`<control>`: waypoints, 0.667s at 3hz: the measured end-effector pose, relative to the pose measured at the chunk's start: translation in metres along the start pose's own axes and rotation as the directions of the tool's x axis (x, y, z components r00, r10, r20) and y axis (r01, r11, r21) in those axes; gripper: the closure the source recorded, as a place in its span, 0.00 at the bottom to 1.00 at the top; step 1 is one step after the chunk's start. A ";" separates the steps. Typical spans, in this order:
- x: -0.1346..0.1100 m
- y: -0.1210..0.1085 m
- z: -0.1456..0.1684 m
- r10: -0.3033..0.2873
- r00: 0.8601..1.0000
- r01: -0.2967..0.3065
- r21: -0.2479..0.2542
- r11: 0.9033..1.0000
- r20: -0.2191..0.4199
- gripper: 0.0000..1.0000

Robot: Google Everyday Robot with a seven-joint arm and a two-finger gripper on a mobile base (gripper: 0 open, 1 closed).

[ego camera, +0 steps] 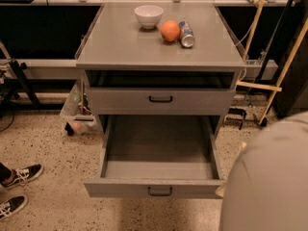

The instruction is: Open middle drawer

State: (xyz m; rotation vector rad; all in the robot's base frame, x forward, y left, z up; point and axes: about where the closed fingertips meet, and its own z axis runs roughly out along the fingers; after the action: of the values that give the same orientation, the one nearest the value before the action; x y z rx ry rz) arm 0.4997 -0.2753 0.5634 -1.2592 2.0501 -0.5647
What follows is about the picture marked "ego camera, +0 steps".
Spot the grey drawer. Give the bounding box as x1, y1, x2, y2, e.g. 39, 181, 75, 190
85, 115, 223, 199
86, 88, 235, 116

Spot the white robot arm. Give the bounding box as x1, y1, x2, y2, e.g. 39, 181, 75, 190
219, 112, 308, 231

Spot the grey top drawer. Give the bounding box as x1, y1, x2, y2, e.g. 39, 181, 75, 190
86, 88, 235, 116

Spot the grey drawer cabinet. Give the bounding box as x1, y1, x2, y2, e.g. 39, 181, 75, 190
74, 1, 246, 140

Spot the black clamp on floor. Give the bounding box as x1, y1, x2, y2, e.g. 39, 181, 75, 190
224, 108, 246, 129

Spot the silver blue soda can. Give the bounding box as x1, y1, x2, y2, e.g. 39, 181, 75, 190
179, 21, 195, 48

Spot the clear plastic bin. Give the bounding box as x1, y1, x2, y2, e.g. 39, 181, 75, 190
60, 81, 97, 135

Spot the orange fruit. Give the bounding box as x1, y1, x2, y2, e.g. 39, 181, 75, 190
160, 20, 180, 42

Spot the white bowl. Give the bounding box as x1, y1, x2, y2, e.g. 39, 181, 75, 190
134, 5, 164, 29

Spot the black sneaker lower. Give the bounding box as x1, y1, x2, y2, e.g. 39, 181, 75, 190
0, 194, 28, 220

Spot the black sneaker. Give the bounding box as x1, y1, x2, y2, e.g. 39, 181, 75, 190
1, 164, 44, 189
0, 194, 28, 220

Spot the black sneaker upper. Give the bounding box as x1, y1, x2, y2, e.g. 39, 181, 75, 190
1, 164, 44, 189

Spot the black tripod stand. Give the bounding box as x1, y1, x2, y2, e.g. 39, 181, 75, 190
0, 38, 42, 111

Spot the wooden easel frame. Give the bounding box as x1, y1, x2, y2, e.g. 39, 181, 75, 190
236, 0, 308, 127

